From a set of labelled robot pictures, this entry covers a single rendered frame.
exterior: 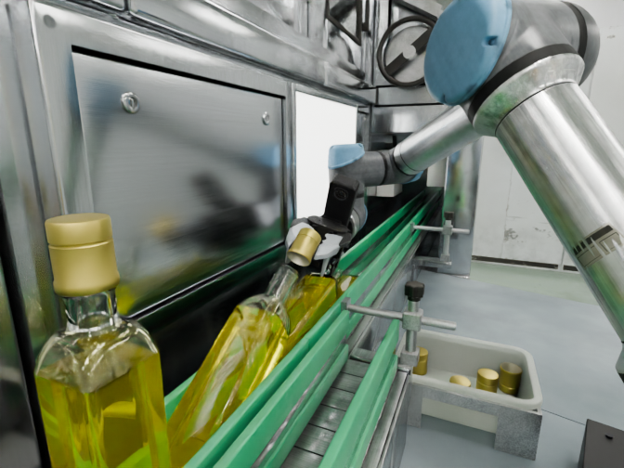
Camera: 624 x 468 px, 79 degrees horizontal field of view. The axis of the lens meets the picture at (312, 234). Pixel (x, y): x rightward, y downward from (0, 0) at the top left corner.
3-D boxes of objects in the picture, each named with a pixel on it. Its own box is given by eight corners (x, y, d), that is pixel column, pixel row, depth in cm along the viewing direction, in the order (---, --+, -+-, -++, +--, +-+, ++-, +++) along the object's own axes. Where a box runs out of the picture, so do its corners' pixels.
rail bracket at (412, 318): (344, 342, 63) (346, 270, 60) (452, 365, 56) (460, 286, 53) (338, 350, 60) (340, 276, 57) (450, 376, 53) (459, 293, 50)
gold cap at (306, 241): (290, 262, 54) (302, 239, 57) (312, 268, 53) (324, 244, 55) (283, 248, 52) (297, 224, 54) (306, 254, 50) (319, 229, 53)
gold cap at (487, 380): (496, 391, 68) (499, 370, 67) (497, 404, 65) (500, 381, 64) (474, 386, 69) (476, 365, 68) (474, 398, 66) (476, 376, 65)
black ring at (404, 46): (378, 90, 131) (381, 23, 126) (442, 87, 123) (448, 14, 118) (374, 88, 127) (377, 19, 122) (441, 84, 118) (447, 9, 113)
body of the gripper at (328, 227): (331, 279, 63) (346, 257, 74) (345, 231, 60) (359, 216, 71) (289, 262, 64) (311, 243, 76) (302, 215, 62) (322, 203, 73)
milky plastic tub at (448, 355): (404, 363, 79) (407, 325, 77) (525, 390, 71) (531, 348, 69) (385, 416, 64) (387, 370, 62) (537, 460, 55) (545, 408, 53)
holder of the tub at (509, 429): (379, 360, 81) (381, 327, 80) (524, 393, 71) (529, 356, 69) (356, 409, 66) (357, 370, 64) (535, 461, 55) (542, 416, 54)
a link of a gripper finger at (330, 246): (325, 292, 54) (332, 268, 63) (337, 255, 52) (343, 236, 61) (305, 286, 54) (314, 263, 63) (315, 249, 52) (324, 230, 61)
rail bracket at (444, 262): (409, 276, 123) (412, 208, 117) (463, 283, 116) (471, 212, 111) (406, 280, 118) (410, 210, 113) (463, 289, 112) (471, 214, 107)
